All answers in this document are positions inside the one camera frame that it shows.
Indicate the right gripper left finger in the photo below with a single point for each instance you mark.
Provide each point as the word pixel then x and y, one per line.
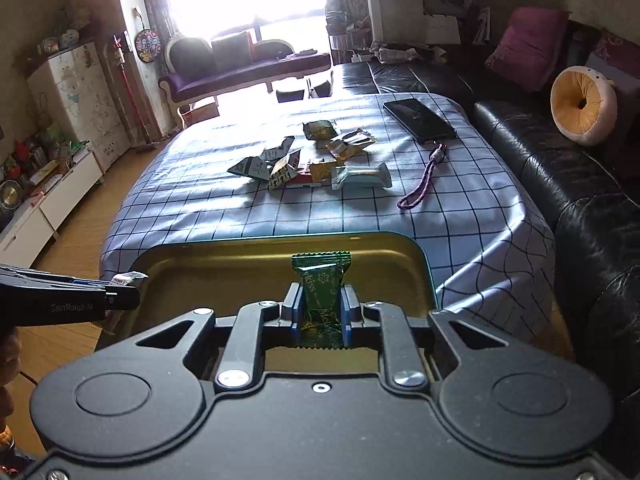
pixel 291 313

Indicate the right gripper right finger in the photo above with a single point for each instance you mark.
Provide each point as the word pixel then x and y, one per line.
pixel 350 313

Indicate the green candy wrapper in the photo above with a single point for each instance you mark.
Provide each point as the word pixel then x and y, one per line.
pixel 321 320

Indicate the silver foil snack packet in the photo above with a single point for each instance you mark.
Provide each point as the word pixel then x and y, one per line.
pixel 128 287

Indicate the brown patterned snack packet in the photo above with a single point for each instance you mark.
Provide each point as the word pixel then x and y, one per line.
pixel 284 170

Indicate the green garlic pea packet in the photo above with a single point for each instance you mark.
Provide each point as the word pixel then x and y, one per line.
pixel 320 130

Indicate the low white tv cabinet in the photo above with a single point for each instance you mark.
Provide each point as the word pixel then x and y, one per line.
pixel 37 221

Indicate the gold metal tin tray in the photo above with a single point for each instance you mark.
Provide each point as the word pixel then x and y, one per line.
pixel 225 275

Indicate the red white snack bar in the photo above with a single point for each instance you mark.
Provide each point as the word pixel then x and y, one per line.
pixel 303 179

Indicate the light blue wafer bar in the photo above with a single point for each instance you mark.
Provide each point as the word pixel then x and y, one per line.
pixel 361 177

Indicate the small yellow snack packet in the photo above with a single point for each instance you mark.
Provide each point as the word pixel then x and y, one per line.
pixel 320 171

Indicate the grey triangular snack packet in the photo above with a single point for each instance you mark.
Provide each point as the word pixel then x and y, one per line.
pixel 253 167

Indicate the dark snack packet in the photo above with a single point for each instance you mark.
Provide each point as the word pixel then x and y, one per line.
pixel 274 154

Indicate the white checkered tablecloth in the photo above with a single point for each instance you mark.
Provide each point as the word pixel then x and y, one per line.
pixel 489 248

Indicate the black smartphone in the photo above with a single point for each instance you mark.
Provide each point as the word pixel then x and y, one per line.
pixel 420 121

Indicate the red stick vacuum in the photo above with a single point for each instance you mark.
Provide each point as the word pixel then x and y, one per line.
pixel 147 145

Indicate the white cartoon drawer cabinet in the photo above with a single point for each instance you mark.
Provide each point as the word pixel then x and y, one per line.
pixel 70 88

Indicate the purple chaise lounge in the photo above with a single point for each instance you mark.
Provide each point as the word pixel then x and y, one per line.
pixel 200 69

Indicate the black leather sofa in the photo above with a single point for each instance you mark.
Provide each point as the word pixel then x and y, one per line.
pixel 589 196

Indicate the magenta cushion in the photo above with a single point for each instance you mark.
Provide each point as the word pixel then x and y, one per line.
pixel 530 46

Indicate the round orange white cushion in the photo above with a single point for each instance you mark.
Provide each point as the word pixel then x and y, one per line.
pixel 583 105

